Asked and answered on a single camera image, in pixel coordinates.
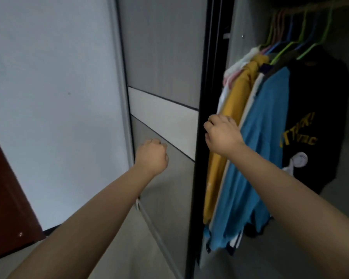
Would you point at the person's right hand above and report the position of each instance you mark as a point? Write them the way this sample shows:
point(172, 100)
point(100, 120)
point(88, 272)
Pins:
point(224, 136)

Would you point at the dark red wooden door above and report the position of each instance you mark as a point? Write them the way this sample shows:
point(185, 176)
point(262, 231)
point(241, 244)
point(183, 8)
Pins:
point(8, 200)

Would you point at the wooden clothes rod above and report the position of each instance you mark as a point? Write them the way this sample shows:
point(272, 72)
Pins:
point(322, 4)

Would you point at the person's left fingers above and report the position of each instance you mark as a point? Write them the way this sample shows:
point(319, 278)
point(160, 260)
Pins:
point(158, 143)

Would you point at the blue clothes hanger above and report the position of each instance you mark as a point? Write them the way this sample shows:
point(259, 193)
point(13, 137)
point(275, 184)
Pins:
point(289, 30)
point(312, 31)

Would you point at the pink clothes hanger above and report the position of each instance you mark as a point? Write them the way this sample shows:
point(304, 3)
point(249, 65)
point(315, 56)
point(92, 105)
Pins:
point(279, 29)

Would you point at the person's right forearm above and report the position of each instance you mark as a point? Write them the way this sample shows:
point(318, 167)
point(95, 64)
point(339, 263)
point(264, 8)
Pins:
point(293, 206)

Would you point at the green clothes hanger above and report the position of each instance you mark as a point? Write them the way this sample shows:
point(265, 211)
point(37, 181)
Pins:
point(270, 33)
point(325, 29)
point(302, 29)

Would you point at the person's left forearm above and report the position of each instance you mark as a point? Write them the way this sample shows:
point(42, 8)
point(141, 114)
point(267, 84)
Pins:
point(84, 223)

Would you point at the person's right fingers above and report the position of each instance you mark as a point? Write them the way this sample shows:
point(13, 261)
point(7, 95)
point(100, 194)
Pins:
point(218, 120)

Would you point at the yellow shirt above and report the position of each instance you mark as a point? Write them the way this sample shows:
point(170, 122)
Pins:
point(239, 92)

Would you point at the person's left hand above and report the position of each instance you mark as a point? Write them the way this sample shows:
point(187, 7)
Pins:
point(151, 158)

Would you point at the pink garment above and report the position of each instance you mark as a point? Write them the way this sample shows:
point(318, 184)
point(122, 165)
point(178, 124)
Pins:
point(230, 78)

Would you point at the dark brown garment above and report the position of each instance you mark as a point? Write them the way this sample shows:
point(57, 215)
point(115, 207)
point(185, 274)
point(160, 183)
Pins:
point(279, 62)

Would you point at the blue shirt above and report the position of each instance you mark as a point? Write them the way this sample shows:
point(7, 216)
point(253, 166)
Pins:
point(263, 136)

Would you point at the black t-shirt with yellow print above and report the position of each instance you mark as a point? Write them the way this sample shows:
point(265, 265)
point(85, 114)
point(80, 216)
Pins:
point(317, 92)

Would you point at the grey wardrobe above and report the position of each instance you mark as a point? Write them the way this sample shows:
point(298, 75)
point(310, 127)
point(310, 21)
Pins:
point(250, 23)

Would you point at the grey sliding wardrobe door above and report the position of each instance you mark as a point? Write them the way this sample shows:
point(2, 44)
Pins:
point(163, 55)

